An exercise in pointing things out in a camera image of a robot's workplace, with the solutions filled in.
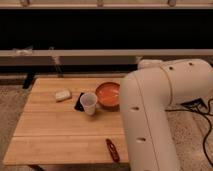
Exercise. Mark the orange ceramic bowl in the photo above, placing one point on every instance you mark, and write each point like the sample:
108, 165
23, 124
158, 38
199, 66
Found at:
108, 94

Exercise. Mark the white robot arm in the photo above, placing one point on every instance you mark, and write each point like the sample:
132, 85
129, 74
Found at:
144, 95

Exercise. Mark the clear plastic cup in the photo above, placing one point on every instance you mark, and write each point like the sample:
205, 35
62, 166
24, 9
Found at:
89, 101

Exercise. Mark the black flat phone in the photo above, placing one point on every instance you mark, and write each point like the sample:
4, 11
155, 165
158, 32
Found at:
78, 105

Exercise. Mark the white soap bar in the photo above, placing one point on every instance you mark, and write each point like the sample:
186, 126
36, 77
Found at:
62, 95

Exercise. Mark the wooden table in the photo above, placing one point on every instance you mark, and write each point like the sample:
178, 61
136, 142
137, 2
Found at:
50, 132

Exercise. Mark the brown folding knife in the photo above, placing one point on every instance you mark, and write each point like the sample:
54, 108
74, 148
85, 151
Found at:
112, 150

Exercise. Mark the blue power adapter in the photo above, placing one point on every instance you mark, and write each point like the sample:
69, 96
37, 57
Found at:
194, 104

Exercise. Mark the wooden bench rail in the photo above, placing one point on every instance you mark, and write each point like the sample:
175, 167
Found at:
51, 57

